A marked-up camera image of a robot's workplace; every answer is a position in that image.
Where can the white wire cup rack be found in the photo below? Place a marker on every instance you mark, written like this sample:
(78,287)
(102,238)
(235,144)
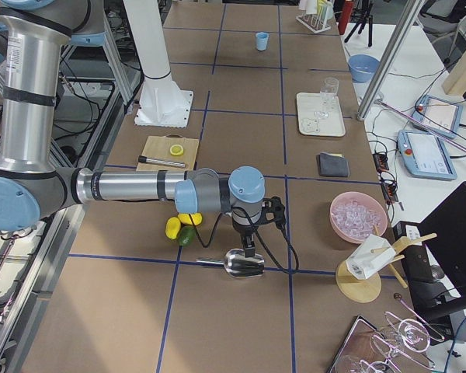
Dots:
(316,15)

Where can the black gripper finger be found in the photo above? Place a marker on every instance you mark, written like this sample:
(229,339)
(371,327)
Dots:
(250,252)

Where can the wooden stand with base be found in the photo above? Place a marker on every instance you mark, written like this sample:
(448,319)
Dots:
(364,291)

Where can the lemon half slice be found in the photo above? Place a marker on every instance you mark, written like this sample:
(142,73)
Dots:
(176,150)

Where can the steel handled knife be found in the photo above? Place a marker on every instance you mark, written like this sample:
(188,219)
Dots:
(160,162)

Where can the pink bowl of ice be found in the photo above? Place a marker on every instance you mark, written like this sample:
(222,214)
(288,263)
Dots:
(355,215)

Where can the white paper box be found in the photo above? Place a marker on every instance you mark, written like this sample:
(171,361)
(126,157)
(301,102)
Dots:
(370,256)

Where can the yellow lemon far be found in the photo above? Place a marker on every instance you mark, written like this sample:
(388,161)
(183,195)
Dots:
(190,219)

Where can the dark metal tray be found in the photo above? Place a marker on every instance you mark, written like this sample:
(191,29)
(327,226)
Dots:
(356,353)

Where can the yellow lemon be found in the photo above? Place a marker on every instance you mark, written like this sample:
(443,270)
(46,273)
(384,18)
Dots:
(190,219)
(172,228)

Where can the pink metal rod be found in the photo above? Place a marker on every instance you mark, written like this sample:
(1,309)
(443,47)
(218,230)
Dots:
(420,125)

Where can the yellow lemon near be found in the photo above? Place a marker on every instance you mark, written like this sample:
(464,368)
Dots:
(172,228)

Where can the light blue plastic cup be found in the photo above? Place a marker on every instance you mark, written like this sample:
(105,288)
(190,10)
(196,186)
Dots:
(262,40)

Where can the grey folded cloth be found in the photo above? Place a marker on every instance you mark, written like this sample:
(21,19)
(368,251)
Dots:
(332,165)

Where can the black tripod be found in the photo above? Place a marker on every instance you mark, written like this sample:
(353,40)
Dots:
(366,19)

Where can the near teach pendant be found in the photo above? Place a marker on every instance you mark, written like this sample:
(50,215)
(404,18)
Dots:
(425,156)

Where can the far teach pendant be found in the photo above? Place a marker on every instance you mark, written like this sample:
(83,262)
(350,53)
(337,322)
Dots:
(440,114)

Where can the black monitor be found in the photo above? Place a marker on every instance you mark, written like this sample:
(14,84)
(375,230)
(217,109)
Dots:
(448,222)

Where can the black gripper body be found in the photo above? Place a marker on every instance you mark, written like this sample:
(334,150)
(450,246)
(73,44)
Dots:
(245,231)

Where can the green lime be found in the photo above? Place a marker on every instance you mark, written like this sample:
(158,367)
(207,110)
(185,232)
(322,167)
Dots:
(186,235)

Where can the wooden cutting board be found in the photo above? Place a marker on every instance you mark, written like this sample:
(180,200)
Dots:
(158,147)

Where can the cream bear tray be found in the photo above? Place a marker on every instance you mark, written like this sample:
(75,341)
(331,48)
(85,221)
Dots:
(309,124)

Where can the aluminium frame post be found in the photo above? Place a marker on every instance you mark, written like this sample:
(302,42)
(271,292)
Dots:
(401,30)

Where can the steel ice scoop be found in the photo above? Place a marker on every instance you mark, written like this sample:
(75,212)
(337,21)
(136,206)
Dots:
(237,264)

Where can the clear wine glass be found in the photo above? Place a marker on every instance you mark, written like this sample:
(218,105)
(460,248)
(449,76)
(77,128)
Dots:
(328,95)

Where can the teach pendant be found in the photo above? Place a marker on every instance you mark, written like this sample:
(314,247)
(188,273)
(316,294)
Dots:
(425,156)
(440,114)

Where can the blue bowl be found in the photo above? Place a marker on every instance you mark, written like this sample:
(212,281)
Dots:
(362,67)

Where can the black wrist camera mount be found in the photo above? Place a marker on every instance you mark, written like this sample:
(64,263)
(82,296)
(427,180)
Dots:
(273,211)

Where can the glass rack with glasses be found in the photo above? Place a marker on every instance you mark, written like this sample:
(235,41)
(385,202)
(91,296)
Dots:
(403,341)

